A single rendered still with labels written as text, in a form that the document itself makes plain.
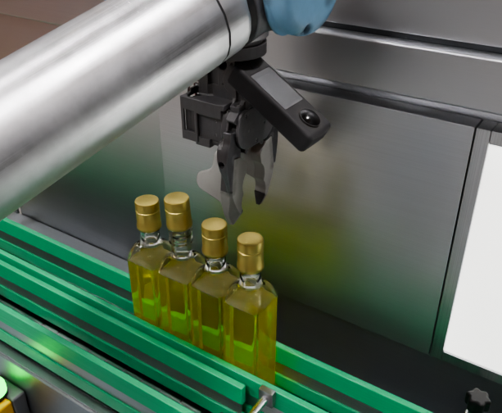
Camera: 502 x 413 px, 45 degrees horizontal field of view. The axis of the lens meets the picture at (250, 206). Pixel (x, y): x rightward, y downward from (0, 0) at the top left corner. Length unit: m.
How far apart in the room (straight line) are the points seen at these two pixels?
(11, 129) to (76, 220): 0.95
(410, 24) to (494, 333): 0.40
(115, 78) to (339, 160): 0.47
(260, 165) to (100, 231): 0.58
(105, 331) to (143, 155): 0.30
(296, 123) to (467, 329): 0.38
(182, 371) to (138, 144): 0.39
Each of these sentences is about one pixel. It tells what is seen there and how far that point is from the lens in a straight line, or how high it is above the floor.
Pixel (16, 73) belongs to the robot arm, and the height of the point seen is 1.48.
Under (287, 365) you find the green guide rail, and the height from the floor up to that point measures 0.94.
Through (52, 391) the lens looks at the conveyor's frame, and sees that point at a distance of 1.01.
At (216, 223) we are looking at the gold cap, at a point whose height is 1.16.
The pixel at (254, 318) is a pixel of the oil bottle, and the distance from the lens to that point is 0.79.
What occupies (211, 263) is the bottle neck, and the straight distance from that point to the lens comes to 0.81.
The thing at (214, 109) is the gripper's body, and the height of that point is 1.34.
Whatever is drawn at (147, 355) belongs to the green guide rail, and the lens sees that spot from 0.94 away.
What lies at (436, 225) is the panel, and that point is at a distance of 0.77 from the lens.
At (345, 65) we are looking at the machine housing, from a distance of 0.75.
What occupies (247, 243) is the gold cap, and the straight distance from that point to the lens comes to 0.75.
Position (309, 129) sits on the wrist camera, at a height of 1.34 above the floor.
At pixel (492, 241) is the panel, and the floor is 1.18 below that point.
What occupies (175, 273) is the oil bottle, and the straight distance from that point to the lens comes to 0.84.
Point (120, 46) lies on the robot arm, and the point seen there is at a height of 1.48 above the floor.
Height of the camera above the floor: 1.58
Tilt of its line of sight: 31 degrees down
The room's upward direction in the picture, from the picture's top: straight up
